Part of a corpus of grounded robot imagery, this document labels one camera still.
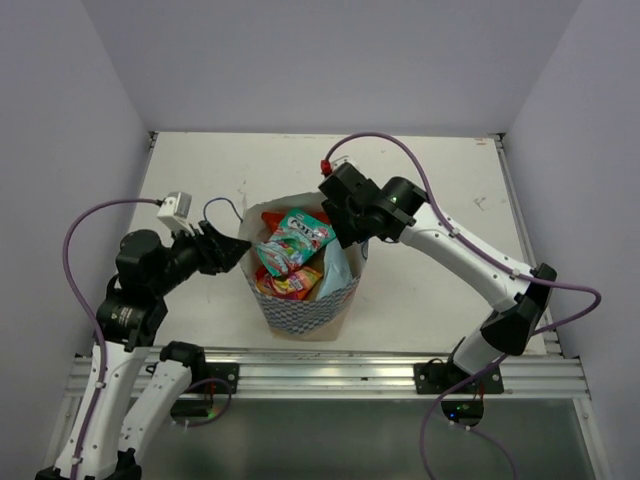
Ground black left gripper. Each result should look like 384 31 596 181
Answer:
150 219 250 296

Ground green candy packet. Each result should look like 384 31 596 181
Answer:
256 209 336 277

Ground red chips bag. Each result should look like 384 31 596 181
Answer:
261 211 330 233

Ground blue cassava chips bag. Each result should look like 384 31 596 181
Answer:
316 240 353 300

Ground colourful twisted candy packet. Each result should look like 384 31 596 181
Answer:
255 266 323 300

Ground white paper bag blue handles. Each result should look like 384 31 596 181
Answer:
238 193 368 342

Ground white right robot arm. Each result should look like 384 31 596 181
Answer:
319 163 557 393

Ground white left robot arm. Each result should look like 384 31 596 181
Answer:
36 221 251 479

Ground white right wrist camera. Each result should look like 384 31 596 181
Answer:
320 155 352 177

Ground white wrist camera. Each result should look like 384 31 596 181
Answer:
156 191 192 234
320 155 352 177

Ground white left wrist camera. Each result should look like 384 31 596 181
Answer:
156 191 192 234

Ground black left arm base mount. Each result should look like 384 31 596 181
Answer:
170 362 240 429

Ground aluminium front mounting rail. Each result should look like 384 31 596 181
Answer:
117 344 586 401

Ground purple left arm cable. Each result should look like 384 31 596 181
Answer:
62 198 166 480

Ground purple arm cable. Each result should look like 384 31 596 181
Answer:
323 132 603 480
62 198 166 480

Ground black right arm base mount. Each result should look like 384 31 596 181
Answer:
413 358 504 427

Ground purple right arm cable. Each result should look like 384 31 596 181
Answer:
323 132 603 480

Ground aluminium table edge rail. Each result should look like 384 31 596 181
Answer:
489 133 564 357

